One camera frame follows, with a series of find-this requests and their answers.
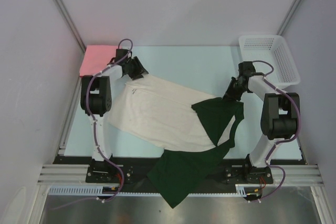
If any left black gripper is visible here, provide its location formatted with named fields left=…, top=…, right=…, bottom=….
left=124, top=56, right=148, bottom=80

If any white and dark green t-shirt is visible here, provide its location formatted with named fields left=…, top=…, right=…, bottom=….
left=108, top=75, right=244, bottom=208

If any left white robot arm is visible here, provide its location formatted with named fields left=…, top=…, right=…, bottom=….
left=79, top=45, right=148, bottom=162

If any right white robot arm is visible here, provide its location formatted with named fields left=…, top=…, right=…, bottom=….
left=224, top=60, right=301, bottom=183

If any folded pink t-shirt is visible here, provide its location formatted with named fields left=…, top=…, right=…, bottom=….
left=79, top=45, right=117, bottom=78

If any white perforated plastic basket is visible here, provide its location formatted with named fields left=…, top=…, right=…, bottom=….
left=238, top=35, right=301, bottom=89

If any white slotted cable duct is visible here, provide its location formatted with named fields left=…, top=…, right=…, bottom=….
left=48, top=185, right=261, bottom=197

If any aluminium frame rail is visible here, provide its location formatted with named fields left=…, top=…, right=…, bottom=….
left=37, top=164, right=324, bottom=186

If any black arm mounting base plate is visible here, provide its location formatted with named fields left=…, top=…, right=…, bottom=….
left=53, top=156, right=305, bottom=194

